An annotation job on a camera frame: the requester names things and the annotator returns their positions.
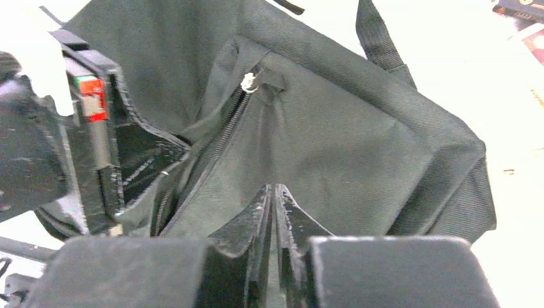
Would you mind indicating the dark cover book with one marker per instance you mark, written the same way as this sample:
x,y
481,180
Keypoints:
x,y
529,10

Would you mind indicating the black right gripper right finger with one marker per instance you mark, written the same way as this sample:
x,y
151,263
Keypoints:
x,y
293,229

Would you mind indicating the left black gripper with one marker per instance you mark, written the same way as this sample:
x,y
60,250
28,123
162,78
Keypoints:
x,y
59,156

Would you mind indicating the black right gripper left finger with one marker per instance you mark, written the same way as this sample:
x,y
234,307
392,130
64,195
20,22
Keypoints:
x,y
235,272

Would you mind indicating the black fabric student bag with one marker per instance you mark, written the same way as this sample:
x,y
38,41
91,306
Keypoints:
x,y
217,98

